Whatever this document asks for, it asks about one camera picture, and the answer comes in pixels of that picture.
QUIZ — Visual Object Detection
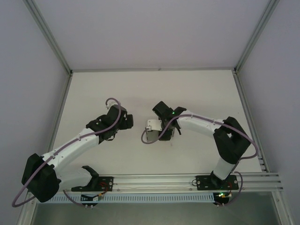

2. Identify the grey paper box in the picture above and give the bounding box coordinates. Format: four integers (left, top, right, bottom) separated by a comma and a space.
145, 129, 160, 143

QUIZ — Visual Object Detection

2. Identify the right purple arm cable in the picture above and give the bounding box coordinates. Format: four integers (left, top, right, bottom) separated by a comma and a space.
141, 113, 259, 208

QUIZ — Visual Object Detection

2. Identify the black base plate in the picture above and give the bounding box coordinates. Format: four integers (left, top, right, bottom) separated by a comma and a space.
196, 174, 240, 191
71, 175, 114, 192

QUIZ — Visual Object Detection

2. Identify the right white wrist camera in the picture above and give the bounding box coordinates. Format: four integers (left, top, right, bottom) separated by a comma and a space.
145, 119, 163, 132

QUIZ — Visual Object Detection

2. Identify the aluminium mounting rail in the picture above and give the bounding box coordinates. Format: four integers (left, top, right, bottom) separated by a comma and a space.
24, 172, 285, 194

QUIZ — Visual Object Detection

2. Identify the aluminium table edge rail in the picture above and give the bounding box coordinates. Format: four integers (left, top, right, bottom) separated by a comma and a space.
233, 69, 270, 173
71, 67, 236, 73
39, 72, 74, 165

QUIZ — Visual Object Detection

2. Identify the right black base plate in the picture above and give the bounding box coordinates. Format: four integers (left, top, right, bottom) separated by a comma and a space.
196, 174, 240, 191

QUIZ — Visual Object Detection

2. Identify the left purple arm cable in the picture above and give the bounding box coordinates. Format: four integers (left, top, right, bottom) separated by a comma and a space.
12, 97, 123, 208

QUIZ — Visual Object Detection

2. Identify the aluminium frame post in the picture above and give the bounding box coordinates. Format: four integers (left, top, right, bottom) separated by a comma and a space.
233, 0, 281, 75
22, 0, 73, 75

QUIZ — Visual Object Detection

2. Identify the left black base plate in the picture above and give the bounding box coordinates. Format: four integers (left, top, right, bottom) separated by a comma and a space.
71, 175, 114, 192

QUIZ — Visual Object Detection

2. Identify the white slotted cable duct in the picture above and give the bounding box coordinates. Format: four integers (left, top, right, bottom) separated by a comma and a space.
46, 192, 215, 204

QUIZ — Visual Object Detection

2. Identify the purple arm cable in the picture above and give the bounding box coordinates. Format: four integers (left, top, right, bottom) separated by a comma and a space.
141, 113, 259, 208
12, 97, 123, 208

